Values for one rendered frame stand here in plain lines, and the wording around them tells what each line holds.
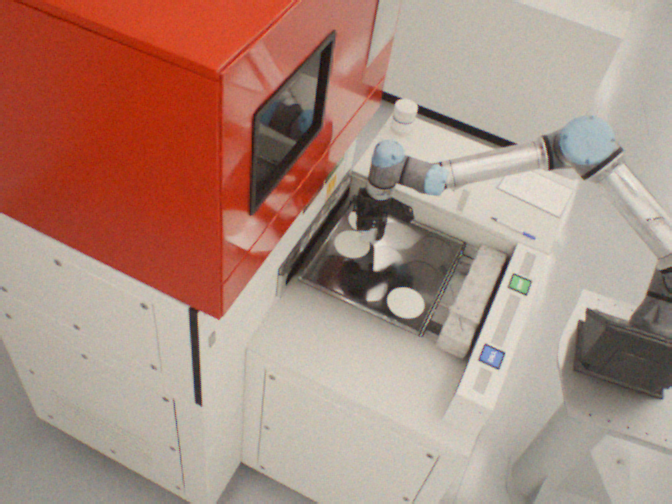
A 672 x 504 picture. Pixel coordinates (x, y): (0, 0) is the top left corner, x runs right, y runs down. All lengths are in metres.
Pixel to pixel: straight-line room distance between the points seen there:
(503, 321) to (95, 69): 1.19
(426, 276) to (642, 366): 0.61
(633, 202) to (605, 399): 0.55
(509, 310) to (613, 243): 1.82
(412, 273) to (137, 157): 0.99
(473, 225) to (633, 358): 0.56
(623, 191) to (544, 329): 1.47
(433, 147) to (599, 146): 0.67
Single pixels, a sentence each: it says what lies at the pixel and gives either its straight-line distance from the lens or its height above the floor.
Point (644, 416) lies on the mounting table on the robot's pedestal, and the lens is 2.05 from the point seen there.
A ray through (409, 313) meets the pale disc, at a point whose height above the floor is 0.90.
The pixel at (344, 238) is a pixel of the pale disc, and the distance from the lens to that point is 1.99.
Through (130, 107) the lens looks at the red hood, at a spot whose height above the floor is 1.69.
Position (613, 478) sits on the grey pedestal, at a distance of 2.90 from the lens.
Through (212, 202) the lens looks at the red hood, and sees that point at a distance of 1.14.
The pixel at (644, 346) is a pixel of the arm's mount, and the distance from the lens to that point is 1.92.
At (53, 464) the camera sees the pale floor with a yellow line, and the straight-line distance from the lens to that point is 2.66.
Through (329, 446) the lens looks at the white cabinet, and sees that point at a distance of 2.06.
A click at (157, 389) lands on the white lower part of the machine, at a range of 1.83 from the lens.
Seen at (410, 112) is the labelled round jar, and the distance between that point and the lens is 2.20.
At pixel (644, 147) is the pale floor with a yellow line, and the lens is 4.33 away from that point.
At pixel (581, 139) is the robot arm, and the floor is 1.39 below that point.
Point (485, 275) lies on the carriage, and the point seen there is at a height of 0.88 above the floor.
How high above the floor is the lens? 2.39
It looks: 50 degrees down
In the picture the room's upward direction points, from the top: 11 degrees clockwise
